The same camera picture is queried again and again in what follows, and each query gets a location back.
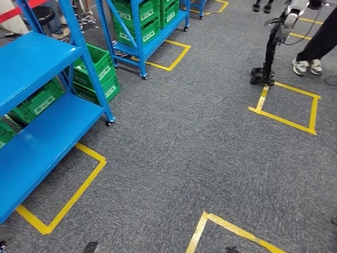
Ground small blue metal rack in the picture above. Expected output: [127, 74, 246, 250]
[180, 0, 209, 19]
[95, 0, 191, 80]

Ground white desk leg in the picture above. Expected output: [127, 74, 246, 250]
[0, 0, 29, 36]

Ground blue metal shelf rack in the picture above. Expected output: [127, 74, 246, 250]
[0, 0, 116, 225]

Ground yellow floor tape strip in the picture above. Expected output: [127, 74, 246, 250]
[130, 39, 191, 73]
[289, 17, 324, 41]

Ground black legged humanoid robot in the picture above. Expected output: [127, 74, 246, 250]
[250, 0, 329, 87]

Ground chrome chair base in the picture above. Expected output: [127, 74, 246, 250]
[75, 8, 99, 34]

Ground black robot left foot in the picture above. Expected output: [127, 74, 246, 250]
[83, 241, 99, 253]

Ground yellow floor tape square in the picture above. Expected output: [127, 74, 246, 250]
[189, 0, 229, 16]
[16, 142, 107, 235]
[185, 211, 287, 253]
[248, 81, 321, 136]

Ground long red barrier belt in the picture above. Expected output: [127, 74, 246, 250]
[0, 0, 49, 24]

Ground person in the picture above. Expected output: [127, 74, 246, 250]
[291, 7, 337, 76]
[252, 0, 273, 14]
[46, 0, 71, 40]

